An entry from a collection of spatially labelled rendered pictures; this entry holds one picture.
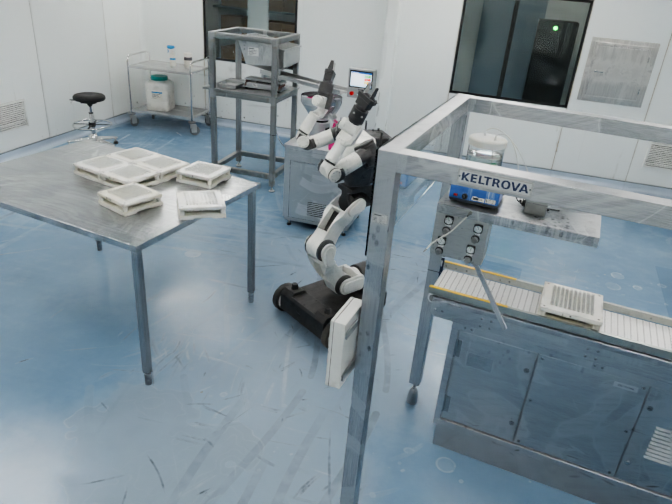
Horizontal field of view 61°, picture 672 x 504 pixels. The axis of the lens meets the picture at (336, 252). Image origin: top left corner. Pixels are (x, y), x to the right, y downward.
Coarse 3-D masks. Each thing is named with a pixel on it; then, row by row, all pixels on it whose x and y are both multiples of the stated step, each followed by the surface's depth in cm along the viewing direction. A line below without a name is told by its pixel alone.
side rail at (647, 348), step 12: (432, 288) 252; (468, 300) 247; (504, 312) 242; (516, 312) 240; (528, 312) 238; (552, 324) 235; (564, 324) 233; (588, 336) 231; (600, 336) 229; (612, 336) 227; (636, 348) 225; (648, 348) 223; (660, 348) 222
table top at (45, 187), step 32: (32, 160) 370; (64, 160) 375; (0, 192) 320; (32, 192) 323; (64, 192) 327; (96, 192) 330; (160, 192) 338; (224, 192) 345; (64, 224) 292; (96, 224) 293; (128, 224) 296; (160, 224) 298
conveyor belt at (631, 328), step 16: (448, 272) 273; (448, 288) 259; (464, 288) 260; (480, 288) 261; (496, 288) 262; (512, 288) 263; (512, 304) 250; (528, 304) 251; (528, 320) 241; (608, 320) 244; (624, 320) 245; (640, 320) 246; (624, 336) 234; (640, 336) 235; (656, 336) 236
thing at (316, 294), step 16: (288, 288) 380; (304, 288) 390; (320, 288) 392; (288, 304) 377; (304, 304) 368; (320, 304) 369; (336, 304) 375; (384, 304) 397; (304, 320) 366; (320, 320) 354; (320, 336) 356
